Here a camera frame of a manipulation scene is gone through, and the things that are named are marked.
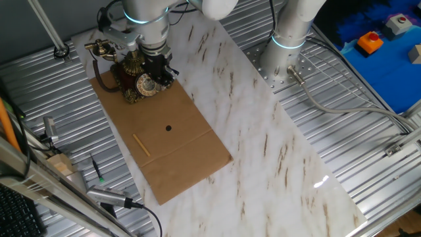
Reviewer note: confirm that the white Flexiv robot arm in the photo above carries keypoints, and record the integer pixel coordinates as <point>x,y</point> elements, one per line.
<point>148,13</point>

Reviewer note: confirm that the green capped black screwdriver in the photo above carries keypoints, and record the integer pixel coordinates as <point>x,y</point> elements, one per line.
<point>97,169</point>

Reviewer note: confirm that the black keyboard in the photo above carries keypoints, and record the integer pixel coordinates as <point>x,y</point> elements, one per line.
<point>16,214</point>

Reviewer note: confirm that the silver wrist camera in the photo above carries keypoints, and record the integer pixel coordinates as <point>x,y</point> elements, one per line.
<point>120,37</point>

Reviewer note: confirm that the ribbed silver camera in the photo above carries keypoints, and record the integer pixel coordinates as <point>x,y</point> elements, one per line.
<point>108,195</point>

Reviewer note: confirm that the flat silver metal box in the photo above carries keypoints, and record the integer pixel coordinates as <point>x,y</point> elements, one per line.
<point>77,182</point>

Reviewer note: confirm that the red and brass rotary phone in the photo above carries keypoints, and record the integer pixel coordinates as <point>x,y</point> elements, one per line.
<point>130,82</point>

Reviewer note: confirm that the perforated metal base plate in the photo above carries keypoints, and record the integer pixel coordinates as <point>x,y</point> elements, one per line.
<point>260,69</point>

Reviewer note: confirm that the white marble pattern board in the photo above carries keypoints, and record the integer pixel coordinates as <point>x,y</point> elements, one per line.
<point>263,164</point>

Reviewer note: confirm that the grey emergency stop box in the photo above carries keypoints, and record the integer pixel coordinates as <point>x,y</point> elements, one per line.
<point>396,26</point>

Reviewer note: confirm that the orange tube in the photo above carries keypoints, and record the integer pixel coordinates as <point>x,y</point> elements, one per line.
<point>6,125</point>

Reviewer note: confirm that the light wooden stick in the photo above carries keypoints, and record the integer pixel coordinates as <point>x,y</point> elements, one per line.
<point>141,145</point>

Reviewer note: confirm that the orange emergency stop box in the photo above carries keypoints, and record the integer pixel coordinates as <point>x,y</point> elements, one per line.
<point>370,42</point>

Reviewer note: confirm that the aluminium frame beam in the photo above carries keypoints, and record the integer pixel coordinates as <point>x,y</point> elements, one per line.
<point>49,191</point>

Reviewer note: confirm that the small cardboard box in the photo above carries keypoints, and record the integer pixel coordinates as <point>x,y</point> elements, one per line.
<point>60,163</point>

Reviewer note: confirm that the blue mat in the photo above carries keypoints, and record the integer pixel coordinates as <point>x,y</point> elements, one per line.
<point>394,82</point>

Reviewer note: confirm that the brass and red phone handset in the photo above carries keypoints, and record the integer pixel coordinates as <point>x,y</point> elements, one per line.
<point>102,49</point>

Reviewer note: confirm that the brown cardboard sheet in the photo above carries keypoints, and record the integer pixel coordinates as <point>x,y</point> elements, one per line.
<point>171,154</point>

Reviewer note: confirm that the beige box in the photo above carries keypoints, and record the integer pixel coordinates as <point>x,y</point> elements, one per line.
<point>416,54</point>

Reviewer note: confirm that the aluminium frame pole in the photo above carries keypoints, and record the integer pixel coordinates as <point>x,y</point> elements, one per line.
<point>46,23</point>

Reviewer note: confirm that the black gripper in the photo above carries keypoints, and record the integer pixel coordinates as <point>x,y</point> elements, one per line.
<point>156,64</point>

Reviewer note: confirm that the small grey camera on bracket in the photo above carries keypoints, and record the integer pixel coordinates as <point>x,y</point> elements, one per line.
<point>50,128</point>

